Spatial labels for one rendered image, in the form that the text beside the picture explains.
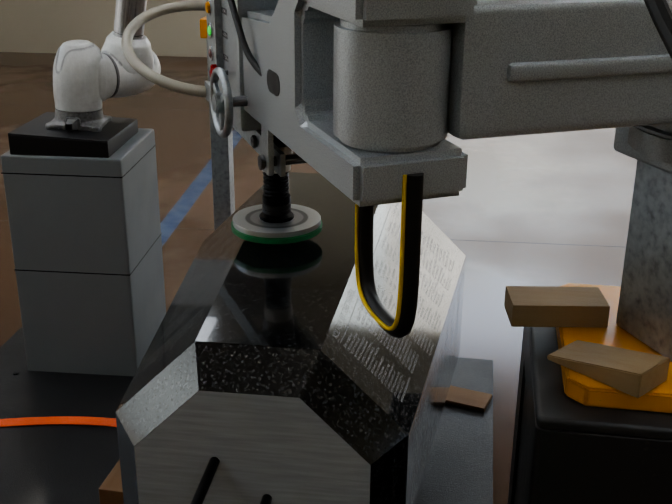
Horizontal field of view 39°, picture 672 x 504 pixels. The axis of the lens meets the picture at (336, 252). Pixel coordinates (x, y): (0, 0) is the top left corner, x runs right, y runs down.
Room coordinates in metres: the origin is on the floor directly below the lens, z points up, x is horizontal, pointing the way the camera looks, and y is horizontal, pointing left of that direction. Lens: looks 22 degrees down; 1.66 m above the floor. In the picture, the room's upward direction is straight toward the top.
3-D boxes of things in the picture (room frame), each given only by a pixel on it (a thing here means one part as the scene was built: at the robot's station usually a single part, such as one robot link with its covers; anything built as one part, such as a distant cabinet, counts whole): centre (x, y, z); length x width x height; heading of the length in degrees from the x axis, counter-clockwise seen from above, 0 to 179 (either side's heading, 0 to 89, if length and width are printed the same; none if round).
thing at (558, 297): (1.82, -0.47, 0.81); 0.20 x 0.10 x 0.05; 89
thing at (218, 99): (2.00, 0.21, 1.20); 0.15 x 0.10 x 0.15; 21
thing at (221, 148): (4.07, 0.51, 0.54); 0.20 x 0.20 x 1.09; 81
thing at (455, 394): (2.79, -0.39, 0.02); 0.25 x 0.10 x 0.01; 66
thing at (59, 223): (3.12, 0.87, 0.40); 0.50 x 0.50 x 0.80; 85
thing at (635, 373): (1.59, -0.51, 0.80); 0.20 x 0.10 x 0.05; 42
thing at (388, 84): (1.54, -0.09, 1.34); 0.19 x 0.19 x 0.20
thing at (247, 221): (2.16, 0.14, 0.87); 0.21 x 0.21 x 0.01
